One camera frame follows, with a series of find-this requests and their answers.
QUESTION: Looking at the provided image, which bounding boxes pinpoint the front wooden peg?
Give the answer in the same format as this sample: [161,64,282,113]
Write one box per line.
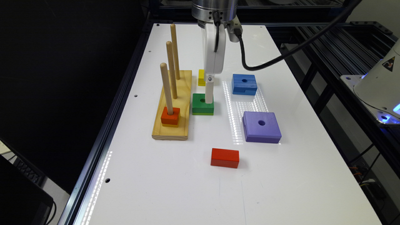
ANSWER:
[160,62,174,116]

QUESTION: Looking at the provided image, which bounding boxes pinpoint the black monitor corner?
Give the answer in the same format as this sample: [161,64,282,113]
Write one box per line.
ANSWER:
[1,157,53,225]

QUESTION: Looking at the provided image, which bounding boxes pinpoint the purple wooden block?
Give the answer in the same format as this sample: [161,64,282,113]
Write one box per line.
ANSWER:
[242,111,282,144]

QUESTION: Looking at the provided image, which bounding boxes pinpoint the yellow wooden block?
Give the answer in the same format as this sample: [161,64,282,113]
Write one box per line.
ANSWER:
[197,69,206,86]

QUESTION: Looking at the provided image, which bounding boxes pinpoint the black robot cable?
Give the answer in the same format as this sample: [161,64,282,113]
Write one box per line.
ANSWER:
[232,0,363,72]

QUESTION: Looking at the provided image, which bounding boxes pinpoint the wooden peg base board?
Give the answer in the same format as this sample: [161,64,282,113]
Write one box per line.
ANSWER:
[152,70,192,141]

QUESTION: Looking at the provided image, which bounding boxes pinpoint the green wooden block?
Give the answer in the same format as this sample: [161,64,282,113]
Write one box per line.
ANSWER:
[192,93,214,116]

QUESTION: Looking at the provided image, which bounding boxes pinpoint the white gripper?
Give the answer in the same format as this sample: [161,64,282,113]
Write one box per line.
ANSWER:
[202,22,226,104]

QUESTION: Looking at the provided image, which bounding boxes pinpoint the rear wooden peg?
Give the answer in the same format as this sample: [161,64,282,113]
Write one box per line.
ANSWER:
[170,23,180,80]

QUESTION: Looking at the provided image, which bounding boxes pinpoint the red block on peg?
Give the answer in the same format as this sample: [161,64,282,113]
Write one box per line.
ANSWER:
[161,107,181,127]

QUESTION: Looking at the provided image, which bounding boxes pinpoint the middle wooden peg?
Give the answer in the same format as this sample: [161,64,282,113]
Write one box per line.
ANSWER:
[166,41,178,99]

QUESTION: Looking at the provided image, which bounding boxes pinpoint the wooden peg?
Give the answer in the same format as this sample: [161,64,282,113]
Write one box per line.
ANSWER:
[170,23,180,80]
[160,62,174,116]
[166,41,178,99]

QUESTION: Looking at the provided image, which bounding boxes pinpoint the red rectangular wooden block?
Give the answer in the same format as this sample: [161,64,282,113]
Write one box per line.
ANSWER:
[211,148,239,169]

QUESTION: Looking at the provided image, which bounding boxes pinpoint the blue wooden block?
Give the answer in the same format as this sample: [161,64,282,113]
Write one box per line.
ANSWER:
[232,74,258,96]

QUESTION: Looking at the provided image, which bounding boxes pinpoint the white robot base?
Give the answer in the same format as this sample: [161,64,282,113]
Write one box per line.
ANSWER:
[341,42,400,126]

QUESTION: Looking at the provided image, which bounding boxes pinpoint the black keyboard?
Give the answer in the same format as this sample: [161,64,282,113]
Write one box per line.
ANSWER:
[12,158,45,188]

